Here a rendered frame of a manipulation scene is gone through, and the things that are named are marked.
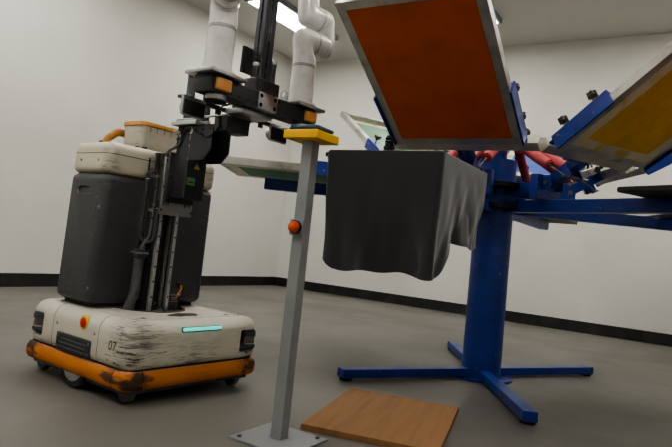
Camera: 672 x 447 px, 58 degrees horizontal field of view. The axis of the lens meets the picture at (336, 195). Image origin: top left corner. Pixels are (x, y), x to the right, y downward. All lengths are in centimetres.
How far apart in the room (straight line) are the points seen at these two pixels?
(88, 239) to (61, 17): 362
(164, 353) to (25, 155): 355
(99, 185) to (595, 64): 546
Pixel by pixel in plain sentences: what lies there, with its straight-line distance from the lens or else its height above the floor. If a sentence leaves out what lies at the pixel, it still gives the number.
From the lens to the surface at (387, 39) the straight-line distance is 244.
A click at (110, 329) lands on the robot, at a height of 24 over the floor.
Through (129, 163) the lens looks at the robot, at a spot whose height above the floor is 84.
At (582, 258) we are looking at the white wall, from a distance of 654.
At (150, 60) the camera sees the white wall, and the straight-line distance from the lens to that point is 640.
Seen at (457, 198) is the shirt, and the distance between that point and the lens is 214.
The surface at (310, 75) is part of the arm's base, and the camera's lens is 240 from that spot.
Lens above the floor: 61
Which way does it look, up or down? 5 degrees up
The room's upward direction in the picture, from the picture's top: 6 degrees clockwise
